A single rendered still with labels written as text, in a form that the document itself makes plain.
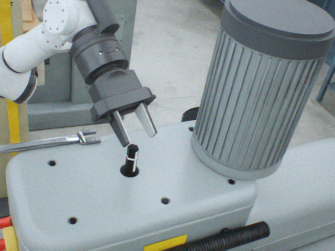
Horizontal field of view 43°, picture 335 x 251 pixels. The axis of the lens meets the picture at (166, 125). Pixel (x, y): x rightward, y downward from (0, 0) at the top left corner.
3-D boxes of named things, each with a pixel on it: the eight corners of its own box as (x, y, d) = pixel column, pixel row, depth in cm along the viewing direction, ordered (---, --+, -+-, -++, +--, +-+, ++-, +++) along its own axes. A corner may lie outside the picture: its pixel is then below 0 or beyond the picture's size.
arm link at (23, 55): (71, 40, 91) (21, 69, 103) (31, 12, 85) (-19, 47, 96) (63, 80, 86) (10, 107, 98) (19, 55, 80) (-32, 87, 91)
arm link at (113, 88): (143, 112, 84) (116, 61, 86) (164, 90, 76) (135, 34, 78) (86, 130, 77) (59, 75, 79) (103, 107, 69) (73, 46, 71)
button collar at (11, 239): (8, 266, 80) (6, 247, 76) (3, 241, 84) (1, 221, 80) (19, 263, 81) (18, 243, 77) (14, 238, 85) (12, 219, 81)
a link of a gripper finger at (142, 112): (155, 132, 75) (140, 102, 76) (148, 139, 78) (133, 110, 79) (163, 129, 76) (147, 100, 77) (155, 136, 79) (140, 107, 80)
